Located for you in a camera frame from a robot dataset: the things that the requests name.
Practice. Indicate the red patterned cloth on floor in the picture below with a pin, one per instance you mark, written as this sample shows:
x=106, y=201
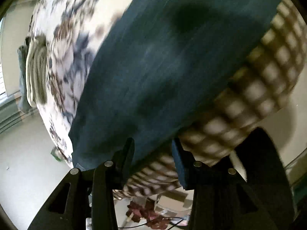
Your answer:
x=137, y=212

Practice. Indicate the dark blue denim jeans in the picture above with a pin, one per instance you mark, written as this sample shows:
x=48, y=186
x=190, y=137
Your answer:
x=160, y=66

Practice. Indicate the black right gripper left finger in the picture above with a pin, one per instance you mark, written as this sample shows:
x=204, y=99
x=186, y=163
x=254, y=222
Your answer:
x=87, y=194

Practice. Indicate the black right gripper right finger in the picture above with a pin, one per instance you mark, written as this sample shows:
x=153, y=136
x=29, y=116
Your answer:
x=223, y=199

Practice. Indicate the teal striped left curtain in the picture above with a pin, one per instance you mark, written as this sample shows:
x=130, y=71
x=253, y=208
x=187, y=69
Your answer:
x=10, y=112

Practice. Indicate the folded grey-blue pants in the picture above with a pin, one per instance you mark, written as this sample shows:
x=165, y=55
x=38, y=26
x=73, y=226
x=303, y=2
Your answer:
x=22, y=52

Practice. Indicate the folded beige pants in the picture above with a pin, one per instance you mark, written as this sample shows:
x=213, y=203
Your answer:
x=36, y=63

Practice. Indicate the floral bed blanket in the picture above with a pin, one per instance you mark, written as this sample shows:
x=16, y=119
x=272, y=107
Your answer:
x=75, y=30

